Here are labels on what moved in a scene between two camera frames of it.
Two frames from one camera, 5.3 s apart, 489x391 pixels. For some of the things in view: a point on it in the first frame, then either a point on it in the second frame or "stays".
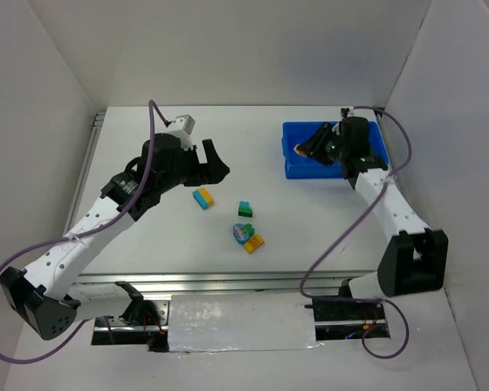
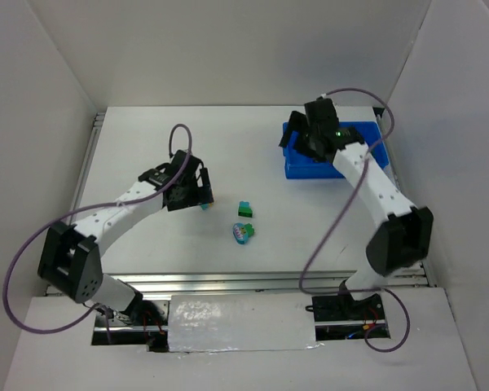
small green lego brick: (249, 229) stays
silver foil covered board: (241, 322) stays
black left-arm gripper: (200, 164) -> (205, 185)
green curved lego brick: (245, 211) stays
